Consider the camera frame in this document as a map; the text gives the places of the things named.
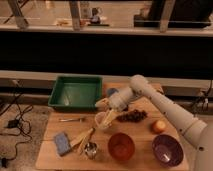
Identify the green plastic tray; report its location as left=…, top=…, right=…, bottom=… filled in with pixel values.
left=48, top=76, right=102, bottom=111

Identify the dark grape bunch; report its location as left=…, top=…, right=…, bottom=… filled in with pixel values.
left=117, top=110, right=147, bottom=123

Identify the small metal cup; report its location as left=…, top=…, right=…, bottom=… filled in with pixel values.
left=84, top=142, right=98, bottom=159

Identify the orange bowl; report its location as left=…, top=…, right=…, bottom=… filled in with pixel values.
left=107, top=133, right=135, bottom=162

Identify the black cable left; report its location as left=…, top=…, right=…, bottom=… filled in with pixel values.
left=0, top=79, right=36, bottom=168

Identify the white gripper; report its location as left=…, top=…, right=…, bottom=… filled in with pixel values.
left=95, top=86, right=137, bottom=125

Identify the purple bowl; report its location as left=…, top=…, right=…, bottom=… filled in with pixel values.
left=152, top=134, right=184, bottom=167

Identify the yellow onion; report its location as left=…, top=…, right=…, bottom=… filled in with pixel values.
left=151, top=120, right=166, bottom=134

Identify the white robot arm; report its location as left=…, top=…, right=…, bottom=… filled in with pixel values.
left=95, top=75, right=213, bottom=171

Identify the blue sponge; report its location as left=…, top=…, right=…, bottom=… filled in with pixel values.
left=54, top=132, right=71, bottom=156

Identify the black power adapter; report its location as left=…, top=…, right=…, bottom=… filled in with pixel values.
left=7, top=119, right=19, bottom=128

